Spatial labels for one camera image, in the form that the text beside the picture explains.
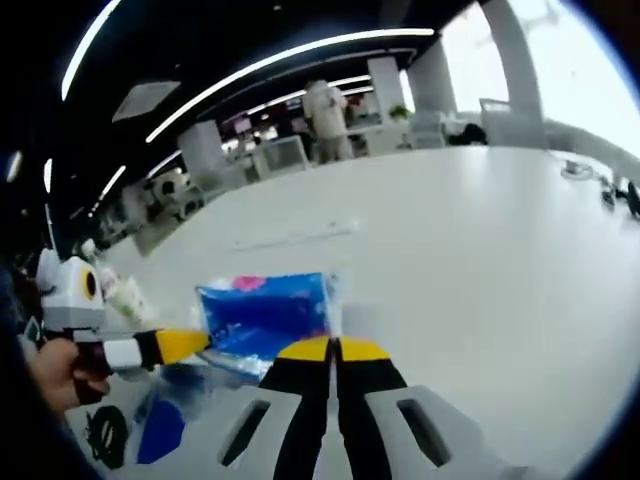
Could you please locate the black bag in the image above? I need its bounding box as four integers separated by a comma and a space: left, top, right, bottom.
449, 123, 489, 147

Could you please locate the large bright window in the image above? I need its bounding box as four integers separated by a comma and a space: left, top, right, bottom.
519, 0, 640, 151

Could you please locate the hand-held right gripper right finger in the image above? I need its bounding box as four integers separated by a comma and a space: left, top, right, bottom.
335, 335, 484, 480

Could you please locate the person's left hand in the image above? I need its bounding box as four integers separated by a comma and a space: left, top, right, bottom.
37, 339, 112, 412

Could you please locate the printed white paper cup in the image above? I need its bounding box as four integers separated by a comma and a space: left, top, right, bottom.
98, 267, 150, 322

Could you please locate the blue clear plastic bag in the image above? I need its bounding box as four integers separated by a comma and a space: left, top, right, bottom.
132, 359, 241, 416

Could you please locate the white table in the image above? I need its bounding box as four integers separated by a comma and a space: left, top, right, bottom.
64, 144, 640, 480

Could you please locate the black device with cables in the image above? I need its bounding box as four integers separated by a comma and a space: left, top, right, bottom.
599, 178, 640, 221

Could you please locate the table cable slot cover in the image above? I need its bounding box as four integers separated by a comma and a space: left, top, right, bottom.
229, 219, 359, 251

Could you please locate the narrow bright window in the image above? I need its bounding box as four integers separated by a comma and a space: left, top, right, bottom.
442, 2, 511, 119

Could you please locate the blue plastic lid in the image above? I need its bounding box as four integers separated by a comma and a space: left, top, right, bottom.
136, 391, 187, 465

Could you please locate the black cable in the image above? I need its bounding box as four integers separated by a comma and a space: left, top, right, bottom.
83, 403, 130, 470

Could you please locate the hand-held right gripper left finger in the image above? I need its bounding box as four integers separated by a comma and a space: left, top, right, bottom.
214, 335, 335, 480

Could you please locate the long ceiling light strip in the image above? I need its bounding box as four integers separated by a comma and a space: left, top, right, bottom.
146, 27, 436, 143

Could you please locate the curved ceiling light strip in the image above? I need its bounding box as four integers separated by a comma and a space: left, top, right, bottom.
61, 0, 124, 101

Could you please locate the ceiling air vent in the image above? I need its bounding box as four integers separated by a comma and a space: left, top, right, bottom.
112, 79, 181, 124

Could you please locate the white mesh office chair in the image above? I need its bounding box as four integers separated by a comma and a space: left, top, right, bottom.
259, 137, 311, 172
409, 112, 447, 150

